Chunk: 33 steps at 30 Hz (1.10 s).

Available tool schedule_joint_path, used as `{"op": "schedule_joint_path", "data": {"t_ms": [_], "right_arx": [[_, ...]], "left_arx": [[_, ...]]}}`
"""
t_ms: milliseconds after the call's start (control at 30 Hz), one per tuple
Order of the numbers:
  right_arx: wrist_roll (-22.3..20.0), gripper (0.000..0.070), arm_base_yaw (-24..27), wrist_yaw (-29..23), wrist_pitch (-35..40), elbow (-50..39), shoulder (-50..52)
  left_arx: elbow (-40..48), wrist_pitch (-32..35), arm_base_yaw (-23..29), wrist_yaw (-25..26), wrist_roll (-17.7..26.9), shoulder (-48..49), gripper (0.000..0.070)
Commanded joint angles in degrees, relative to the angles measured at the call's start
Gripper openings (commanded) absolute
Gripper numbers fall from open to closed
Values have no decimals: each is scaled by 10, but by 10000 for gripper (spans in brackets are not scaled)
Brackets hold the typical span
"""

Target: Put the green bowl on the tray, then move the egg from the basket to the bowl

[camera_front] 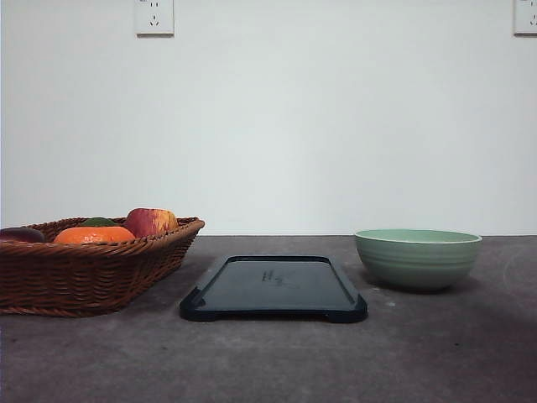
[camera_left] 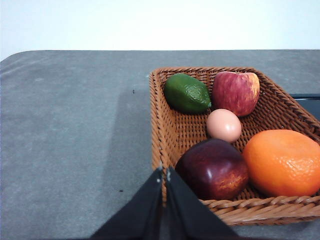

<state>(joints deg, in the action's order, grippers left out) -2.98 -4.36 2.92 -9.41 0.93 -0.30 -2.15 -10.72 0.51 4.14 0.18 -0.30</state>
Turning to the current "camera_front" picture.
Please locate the green ceramic bowl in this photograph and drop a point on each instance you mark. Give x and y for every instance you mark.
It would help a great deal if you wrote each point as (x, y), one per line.
(416, 258)

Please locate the brown wicker basket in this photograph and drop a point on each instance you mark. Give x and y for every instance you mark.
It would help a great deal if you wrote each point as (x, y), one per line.
(59, 279)

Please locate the dark green fruit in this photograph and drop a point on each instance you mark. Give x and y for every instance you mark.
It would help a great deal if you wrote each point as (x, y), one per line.
(99, 222)

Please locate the black rectangular tray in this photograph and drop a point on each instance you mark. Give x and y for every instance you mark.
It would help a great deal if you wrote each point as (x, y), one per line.
(274, 287)

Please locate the red yellow apple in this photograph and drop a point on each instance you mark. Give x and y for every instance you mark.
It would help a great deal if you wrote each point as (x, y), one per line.
(147, 221)

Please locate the white wall socket left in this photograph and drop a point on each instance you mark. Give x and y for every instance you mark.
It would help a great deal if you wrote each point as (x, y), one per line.
(154, 19)

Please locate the dark purple fruit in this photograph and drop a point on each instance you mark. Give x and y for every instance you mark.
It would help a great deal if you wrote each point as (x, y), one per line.
(22, 235)

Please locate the white wall socket right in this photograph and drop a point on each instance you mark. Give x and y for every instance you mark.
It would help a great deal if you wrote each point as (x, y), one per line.
(525, 18)

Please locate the orange tangerine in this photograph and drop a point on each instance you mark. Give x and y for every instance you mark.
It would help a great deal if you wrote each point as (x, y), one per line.
(93, 234)

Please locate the white wall socket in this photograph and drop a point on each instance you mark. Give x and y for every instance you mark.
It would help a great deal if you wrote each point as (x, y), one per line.
(525, 18)
(154, 19)

